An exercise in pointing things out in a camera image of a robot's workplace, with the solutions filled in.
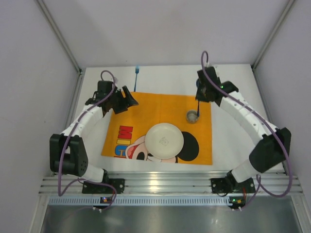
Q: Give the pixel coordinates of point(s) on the orange Mickey Mouse cloth placemat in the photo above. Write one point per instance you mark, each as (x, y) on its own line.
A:
(126, 132)

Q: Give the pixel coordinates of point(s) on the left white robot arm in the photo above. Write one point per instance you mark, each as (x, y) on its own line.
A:
(67, 150)

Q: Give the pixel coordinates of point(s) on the cream round plate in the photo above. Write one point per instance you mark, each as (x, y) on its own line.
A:
(164, 141)

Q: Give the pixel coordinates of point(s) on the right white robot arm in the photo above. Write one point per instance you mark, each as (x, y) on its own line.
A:
(272, 144)

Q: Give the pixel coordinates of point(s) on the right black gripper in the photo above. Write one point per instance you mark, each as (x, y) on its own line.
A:
(201, 94)

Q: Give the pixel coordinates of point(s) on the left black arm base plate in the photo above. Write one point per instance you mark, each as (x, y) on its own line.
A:
(115, 186)

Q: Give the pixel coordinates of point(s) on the aluminium frame post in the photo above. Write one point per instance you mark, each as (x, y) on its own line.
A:
(273, 32)
(56, 31)

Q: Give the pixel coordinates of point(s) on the aluminium mounting rail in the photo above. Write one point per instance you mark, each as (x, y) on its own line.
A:
(169, 183)

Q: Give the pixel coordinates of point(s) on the blue metallic fork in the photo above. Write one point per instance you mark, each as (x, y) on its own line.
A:
(136, 77)

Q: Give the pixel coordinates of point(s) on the right aluminium frame post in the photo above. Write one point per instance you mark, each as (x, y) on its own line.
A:
(273, 32)

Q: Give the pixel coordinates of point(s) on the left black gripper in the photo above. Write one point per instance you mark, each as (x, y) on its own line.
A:
(122, 100)

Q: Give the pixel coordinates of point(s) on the left aluminium frame post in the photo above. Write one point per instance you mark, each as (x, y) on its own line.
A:
(56, 31)

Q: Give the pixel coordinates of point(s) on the slotted grey cable duct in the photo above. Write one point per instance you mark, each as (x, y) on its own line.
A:
(148, 201)

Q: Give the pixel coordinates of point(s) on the blue metallic spoon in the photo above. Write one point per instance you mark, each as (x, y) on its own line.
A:
(198, 102)

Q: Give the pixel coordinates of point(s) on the small speckled stone cup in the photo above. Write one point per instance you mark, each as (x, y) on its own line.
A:
(192, 116)

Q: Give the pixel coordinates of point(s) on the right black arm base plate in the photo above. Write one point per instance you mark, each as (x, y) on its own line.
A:
(220, 186)

